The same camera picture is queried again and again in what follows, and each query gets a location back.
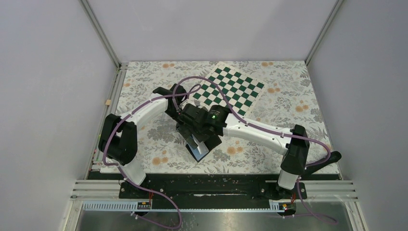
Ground black leather card holder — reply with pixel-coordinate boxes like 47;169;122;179
185;141;210;162

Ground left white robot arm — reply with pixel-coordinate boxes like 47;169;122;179
98;85;187;198

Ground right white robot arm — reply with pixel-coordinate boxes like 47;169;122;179
174;104;310;198

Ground floral patterned table mat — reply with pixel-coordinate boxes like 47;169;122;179
115;61;332;174

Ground green white checkerboard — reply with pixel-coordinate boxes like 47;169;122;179
192;62;266;116

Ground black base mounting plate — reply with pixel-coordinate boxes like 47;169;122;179
118;173;341;210

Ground grey slotted cable duct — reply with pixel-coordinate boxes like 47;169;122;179
82;200;296;213

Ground aluminium frame rails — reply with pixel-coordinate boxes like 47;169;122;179
60;0;368;231

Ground black cylindrical handle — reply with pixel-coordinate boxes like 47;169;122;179
301;151;342;178

